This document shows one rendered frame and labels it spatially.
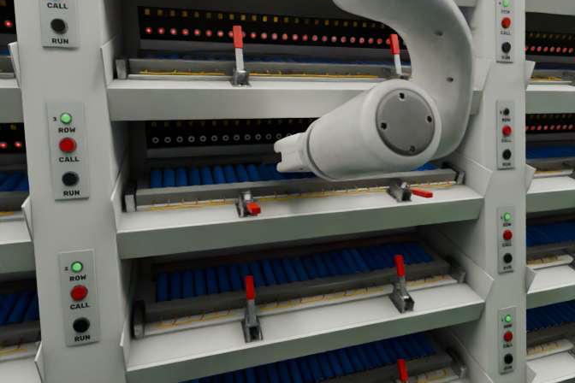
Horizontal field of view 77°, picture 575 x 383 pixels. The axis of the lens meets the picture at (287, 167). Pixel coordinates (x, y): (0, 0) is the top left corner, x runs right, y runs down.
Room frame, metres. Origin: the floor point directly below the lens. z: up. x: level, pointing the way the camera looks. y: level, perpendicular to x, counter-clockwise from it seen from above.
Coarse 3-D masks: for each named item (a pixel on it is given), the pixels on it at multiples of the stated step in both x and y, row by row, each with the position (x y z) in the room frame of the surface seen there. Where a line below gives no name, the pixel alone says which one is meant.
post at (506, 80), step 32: (480, 0) 0.65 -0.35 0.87; (480, 32) 0.65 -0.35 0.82; (512, 64) 0.66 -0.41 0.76; (512, 96) 0.66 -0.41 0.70; (480, 128) 0.65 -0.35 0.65; (480, 160) 0.65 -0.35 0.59; (512, 192) 0.66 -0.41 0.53; (448, 224) 0.73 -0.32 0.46; (480, 224) 0.65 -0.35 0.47; (480, 256) 0.65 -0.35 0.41; (512, 288) 0.66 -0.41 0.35; (480, 320) 0.65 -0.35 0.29; (480, 352) 0.65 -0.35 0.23
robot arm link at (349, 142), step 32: (384, 96) 0.32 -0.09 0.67; (416, 96) 0.33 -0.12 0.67; (320, 128) 0.40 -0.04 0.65; (352, 128) 0.33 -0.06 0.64; (384, 128) 0.31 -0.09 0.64; (416, 128) 0.32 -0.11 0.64; (320, 160) 0.41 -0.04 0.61; (352, 160) 0.35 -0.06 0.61; (384, 160) 0.31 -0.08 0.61; (416, 160) 0.32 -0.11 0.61
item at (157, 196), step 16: (368, 176) 0.63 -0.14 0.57; (384, 176) 0.64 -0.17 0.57; (400, 176) 0.64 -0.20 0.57; (416, 176) 0.65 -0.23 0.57; (432, 176) 0.66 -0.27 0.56; (448, 176) 0.67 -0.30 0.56; (144, 192) 0.53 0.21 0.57; (160, 192) 0.53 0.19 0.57; (176, 192) 0.54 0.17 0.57; (192, 192) 0.54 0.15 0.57; (208, 192) 0.55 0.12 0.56; (224, 192) 0.56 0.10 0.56; (256, 192) 0.57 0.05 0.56; (272, 192) 0.58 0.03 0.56; (288, 192) 0.59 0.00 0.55; (304, 192) 0.60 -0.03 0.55; (352, 192) 0.60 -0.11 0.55; (160, 208) 0.52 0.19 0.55
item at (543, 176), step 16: (528, 128) 0.88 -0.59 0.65; (544, 128) 0.89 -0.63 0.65; (560, 128) 0.91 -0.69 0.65; (528, 144) 0.86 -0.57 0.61; (544, 144) 0.87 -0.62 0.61; (560, 144) 0.89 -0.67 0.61; (528, 160) 0.76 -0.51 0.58; (544, 160) 0.77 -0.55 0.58; (560, 160) 0.77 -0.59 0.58; (528, 176) 0.66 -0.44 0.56; (544, 176) 0.74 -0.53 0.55; (560, 176) 0.75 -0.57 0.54; (528, 192) 0.67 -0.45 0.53; (544, 192) 0.68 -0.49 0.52; (560, 192) 0.69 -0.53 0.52; (528, 208) 0.68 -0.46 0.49; (544, 208) 0.70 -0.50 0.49; (560, 208) 0.71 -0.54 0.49
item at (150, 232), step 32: (128, 160) 0.61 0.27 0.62; (448, 160) 0.72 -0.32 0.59; (128, 192) 0.52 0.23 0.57; (384, 192) 0.63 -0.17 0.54; (448, 192) 0.65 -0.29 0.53; (480, 192) 0.65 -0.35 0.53; (128, 224) 0.49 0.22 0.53; (160, 224) 0.50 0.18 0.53; (192, 224) 0.50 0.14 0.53; (224, 224) 0.51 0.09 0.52; (256, 224) 0.53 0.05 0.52; (288, 224) 0.55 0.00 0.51; (320, 224) 0.56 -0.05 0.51; (352, 224) 0.58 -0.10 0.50; (384, 224) 0.60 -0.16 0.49; (416, 224) 0.62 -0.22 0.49; (128, 256) 0.49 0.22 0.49
